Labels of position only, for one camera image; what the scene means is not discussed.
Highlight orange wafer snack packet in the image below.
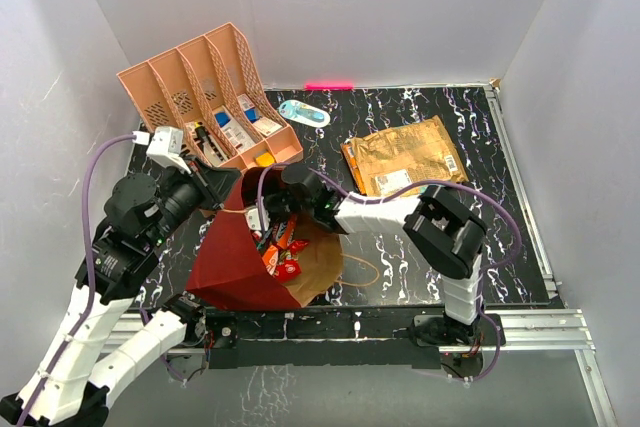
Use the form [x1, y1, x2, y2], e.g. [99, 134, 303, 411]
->
[341, 140, 367, 195]

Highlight blue white box in organizer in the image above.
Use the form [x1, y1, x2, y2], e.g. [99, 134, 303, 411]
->
[214, 109, 232, 136]

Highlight yellow block in organizer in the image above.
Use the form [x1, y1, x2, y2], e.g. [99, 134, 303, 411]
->
[255, 152, 276, 167]

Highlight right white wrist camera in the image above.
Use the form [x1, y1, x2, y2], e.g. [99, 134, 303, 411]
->
[245, 206, 269, 236]

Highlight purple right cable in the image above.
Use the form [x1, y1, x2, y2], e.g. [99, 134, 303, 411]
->
[257, 166, 524, 268]

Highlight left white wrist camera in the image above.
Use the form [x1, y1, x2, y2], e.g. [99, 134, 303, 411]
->
[132, 126, 189, 173]

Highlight pink plastic desk organizer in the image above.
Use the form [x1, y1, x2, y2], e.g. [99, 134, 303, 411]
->
[118, 23, 303, 171]

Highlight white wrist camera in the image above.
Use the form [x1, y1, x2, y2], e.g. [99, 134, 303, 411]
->
[245, 206, 269, 236]
[132, 126, 189, 173]

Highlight purple cable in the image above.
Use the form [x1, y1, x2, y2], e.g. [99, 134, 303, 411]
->
[257, 166, 524, 268]
[14, 132, 151, 427]

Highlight blue blister pack item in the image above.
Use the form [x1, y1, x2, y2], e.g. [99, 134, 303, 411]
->
[278, 99, 331, 128]

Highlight orange candy bar pack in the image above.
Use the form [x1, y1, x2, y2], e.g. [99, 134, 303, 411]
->
[266, 215, 298, 250]

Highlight black aluminium base frame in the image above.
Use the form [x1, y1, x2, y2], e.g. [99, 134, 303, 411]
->
[82, 304, 594, 388]

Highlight pink tape strip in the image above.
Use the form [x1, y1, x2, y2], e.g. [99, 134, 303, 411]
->
[304, 80, 354, 91]

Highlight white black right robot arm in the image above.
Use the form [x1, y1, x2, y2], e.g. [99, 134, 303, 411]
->
[256, 163, 487, 344]

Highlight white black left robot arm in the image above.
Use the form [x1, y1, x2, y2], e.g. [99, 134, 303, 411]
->
[1, 158, 241, 426]

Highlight gold foil snack bag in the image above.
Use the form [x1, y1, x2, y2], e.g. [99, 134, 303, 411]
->
[349, 116, 468, 197]

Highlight red brown paper bag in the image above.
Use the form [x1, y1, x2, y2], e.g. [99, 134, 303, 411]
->
[186, 167, 349, 311]

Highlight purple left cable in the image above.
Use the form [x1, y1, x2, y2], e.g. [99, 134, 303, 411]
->
[14, 132, 151, 427]

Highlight white card pack in organizer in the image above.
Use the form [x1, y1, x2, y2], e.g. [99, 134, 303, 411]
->
[237, 94, 282, 137]

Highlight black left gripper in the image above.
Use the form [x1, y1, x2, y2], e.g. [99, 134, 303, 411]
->
[144, 153, 241, 248]

